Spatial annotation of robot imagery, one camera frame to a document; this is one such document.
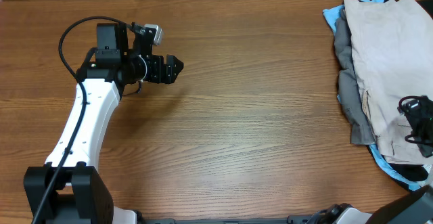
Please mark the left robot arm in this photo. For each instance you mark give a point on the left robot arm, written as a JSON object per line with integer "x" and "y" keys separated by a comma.
{"x": 68, "y": 187}

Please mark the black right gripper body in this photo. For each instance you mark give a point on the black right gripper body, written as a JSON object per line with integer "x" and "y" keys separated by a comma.
{"x": 421, "y": 116}

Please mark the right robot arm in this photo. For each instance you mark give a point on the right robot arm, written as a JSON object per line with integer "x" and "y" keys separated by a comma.
{"x": 415, "y": 207}

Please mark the beige shorts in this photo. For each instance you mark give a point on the beige shorts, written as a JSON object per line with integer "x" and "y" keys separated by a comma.
{"x": 389, "y": 71}

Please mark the grey garment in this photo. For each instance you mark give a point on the grey garment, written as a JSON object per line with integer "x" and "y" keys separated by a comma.
{"x": 348, "y": 89}

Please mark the light blue garment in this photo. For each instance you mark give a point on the light blue garment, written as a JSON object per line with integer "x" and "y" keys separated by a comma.
{"x": 409, "y": 176}

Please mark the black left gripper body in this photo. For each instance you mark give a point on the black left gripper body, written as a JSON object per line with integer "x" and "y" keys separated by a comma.
{"x": 149, "y": 68}

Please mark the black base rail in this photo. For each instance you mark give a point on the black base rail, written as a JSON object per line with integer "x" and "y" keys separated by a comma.
{"x": 294, "y": 219}

